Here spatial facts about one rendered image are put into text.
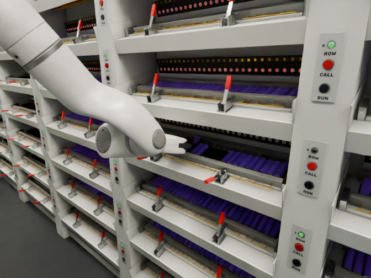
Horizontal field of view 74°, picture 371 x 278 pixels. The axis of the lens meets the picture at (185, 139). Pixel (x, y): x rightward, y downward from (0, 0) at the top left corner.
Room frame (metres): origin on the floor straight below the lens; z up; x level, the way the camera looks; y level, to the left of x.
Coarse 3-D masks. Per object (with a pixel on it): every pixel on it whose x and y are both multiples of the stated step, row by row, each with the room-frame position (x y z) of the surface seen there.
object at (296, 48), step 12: (156, 0) 1.03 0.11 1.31; (72, 12) 1.44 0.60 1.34; (84, 12) 1.36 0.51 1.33; (156, 12) 1.03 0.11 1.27; (228, 48) 0.83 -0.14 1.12; (240, 48) 0.80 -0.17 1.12; (252, 48) 0.78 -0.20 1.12; (264, 48) 0.75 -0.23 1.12; (276, 48) 0.73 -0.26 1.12; (288, 48) 0.71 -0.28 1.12; (300, 48) 0.69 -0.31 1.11; (84, 60) 1.39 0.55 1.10; (96, 60) 1.32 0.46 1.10; (360, 156) 0.58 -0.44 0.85; (348, 168) 0.59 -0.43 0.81; (360, 168) 0.58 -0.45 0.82
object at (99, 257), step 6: (72, 234) 1.33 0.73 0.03; (78, 240) 1.29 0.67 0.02; (84, 246) 1.24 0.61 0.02; (90, 246) 1.20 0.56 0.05; (90, 252) 1.20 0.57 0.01; (96, 252) 1.16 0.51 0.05; (96, 258) 1.16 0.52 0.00; (102, 258) 1.12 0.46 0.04; (108, 264) 1.08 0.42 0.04; (114, 270) 1.05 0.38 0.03
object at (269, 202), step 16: (176, 128) 0.94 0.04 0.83; (256, 144) 0.73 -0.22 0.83; (272, 144) 0.70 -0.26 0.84; (128, 160) 0.87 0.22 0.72; (144, 160) 0.80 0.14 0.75; (160, 160) 0.79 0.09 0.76; (176, 176) 0.72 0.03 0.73; (192, 176) 0.67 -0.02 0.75; (208, 176) 0.66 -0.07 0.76; (208, 192) 0.64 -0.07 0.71; (224, 192) 0.60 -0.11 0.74; (240, 192) 0.57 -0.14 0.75; (256, 192) 0.56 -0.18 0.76; (272, 192) 0.55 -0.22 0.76; (256, 208) 0.55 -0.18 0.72; (272, 208) 0.52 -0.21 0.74
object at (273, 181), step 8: (176, 160) 0.75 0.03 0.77; (192, 160) 0.73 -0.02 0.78; (200, 160) 0.71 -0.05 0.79; (208, 160) 0.70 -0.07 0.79; (216, 168) 0.67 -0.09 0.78; (232, 168) 0.64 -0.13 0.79; (240, 168) 0.63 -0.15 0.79; (240, 176) 0.63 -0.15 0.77; (248, 176) 0.61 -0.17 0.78; (256, 176) 0.59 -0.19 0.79; (264, 176) 0.59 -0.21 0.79; (272, 176) 0.58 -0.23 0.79; (272, 184) 0.57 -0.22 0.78; (280, 184) 0.55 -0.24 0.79
